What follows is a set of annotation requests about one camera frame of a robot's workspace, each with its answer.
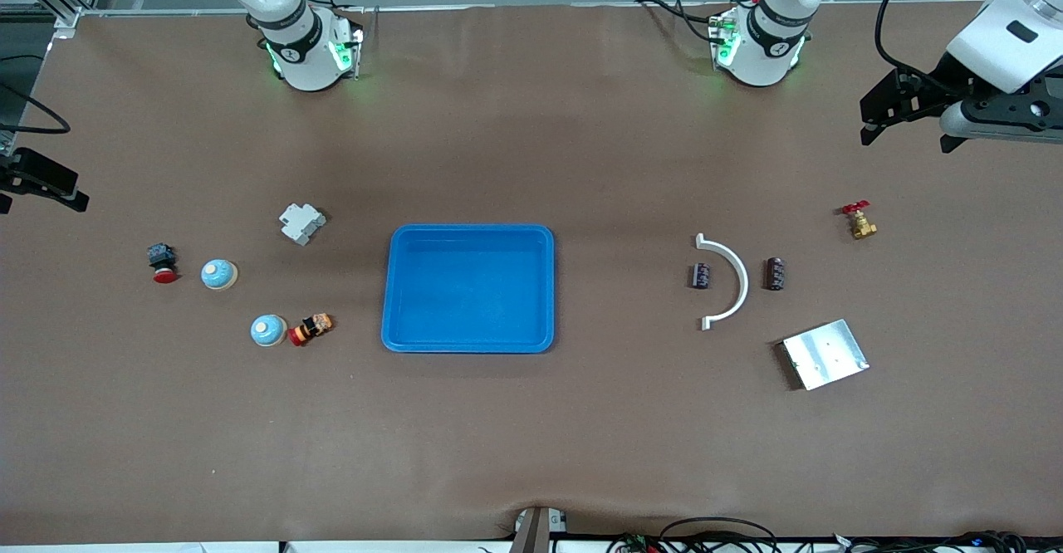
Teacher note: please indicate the white curved plastic bracket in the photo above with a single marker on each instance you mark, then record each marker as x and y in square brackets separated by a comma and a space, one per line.
[744, 281]

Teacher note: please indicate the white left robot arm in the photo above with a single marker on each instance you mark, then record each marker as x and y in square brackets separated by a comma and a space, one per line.
[768, 46]

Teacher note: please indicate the blue plastic tray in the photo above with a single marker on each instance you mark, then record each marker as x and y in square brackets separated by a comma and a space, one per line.
[469, 287]

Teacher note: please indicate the red push button black body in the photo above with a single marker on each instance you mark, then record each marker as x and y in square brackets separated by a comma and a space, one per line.
[163, 262]

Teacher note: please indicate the metal table clamp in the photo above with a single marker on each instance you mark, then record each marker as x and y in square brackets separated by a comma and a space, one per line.
[536, 532]

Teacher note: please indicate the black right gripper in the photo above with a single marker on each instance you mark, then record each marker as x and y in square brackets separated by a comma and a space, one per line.
[33, 173]

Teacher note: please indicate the red emergency stop yellow body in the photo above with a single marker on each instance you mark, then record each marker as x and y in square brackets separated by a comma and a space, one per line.
[311, 329]

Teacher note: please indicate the white circuit breaker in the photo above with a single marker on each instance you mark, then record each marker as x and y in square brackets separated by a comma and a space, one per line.
[301, 223]

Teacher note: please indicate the blue call bell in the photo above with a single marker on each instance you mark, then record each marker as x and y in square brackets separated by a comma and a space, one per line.
[219, 274]
[268, 330]

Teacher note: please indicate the aluminium plate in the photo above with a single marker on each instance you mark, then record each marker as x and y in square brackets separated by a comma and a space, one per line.
[826, 354]

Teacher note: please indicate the brown table mat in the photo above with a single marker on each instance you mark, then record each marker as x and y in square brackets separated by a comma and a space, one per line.
[531, 437]

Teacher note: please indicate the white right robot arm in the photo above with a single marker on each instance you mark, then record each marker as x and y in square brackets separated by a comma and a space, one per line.
[303, 55]

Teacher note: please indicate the dark terminal block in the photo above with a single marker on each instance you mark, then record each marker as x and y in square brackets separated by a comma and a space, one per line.
[774, 273]
[702, 276]

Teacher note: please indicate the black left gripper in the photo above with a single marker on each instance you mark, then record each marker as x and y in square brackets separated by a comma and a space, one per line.
[937, 89]

